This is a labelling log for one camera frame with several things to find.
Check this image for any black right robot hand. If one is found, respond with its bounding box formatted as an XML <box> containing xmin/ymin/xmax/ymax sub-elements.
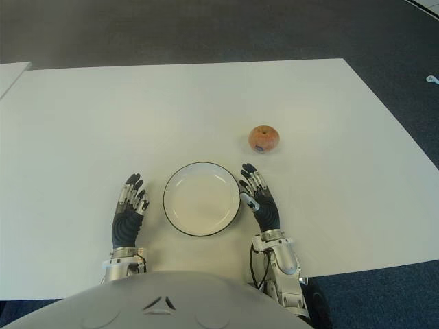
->
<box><xmin>239</xmin><ymin>162</ymin><xmax>281</xmax><ymax>234</ymax></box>

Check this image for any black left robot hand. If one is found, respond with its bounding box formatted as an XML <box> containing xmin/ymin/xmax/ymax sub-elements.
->
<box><xmin>111</xmin><ymin>173</ymin><xmax>152</xmax><ymax>248</ymax></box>

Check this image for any red yellow apple with sticker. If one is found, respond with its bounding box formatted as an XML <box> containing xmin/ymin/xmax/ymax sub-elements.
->
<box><xmin>248</xmin><ymin>125</ymin><xmax>281</xmax><ymax>153</ymax></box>

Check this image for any white plate with black rim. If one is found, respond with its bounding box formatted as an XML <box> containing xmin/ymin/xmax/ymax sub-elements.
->
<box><xmin>163</xmin><ymin>161</ymin><xmax>242</xmax><ymax>237</ymax></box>

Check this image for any grey robot torso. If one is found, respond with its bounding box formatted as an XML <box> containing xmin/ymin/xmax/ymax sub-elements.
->
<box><xmin>0</xmin><ymin>270</ymin><xmax>316</xmax><ymax>329</ymax></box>

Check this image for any white neighbouring table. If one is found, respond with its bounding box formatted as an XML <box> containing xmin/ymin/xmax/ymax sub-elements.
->
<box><xmin>0</xmin><ymin>61</ymin><xmax>32</xmax><ymax>100</ymax></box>

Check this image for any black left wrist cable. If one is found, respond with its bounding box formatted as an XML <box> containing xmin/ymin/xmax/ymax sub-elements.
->
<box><xmin>136</xmin><ymin>247</ymin><xmax>149</xmax><ymax>273</ymax></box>

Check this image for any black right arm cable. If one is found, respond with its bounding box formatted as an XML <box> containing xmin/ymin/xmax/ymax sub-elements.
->
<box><xmin>249</xmin><ymin>245</ymin><xmax>270</xmax><ymax>287</ymax></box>

